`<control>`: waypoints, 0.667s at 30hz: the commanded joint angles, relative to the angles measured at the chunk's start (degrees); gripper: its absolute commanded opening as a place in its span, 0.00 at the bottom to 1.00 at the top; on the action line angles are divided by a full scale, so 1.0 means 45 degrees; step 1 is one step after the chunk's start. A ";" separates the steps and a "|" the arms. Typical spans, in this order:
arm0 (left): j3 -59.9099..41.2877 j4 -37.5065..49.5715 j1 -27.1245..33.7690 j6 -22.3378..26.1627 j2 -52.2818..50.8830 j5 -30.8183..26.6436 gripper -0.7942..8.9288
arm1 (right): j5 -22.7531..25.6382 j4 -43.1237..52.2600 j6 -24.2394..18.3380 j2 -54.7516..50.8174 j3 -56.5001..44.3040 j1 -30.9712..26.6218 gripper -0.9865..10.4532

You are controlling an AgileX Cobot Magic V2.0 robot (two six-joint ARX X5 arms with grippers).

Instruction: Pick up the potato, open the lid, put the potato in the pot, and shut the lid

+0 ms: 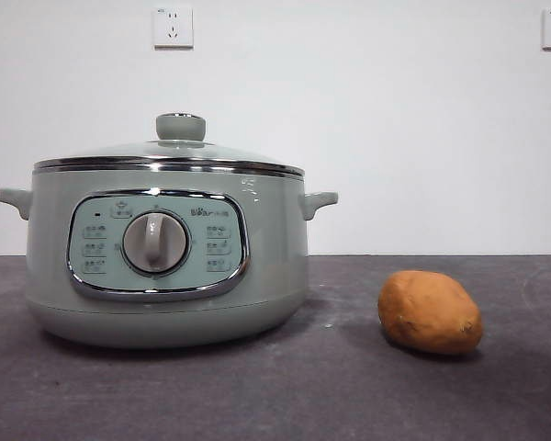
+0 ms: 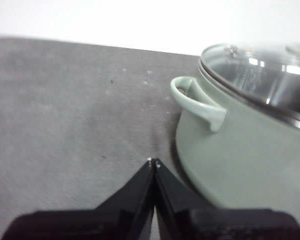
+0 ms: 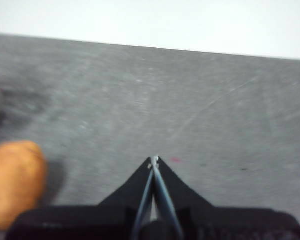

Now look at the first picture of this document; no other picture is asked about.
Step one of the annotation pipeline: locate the glass lid with green knob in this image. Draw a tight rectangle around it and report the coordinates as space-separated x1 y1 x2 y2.
32 112 304 179

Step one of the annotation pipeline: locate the brown potato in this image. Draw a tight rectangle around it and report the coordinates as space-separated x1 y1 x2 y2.
377 269 484 356

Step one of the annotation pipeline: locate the pale green electric cooking pot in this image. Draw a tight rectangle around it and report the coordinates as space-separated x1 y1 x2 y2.
0 164 340 346

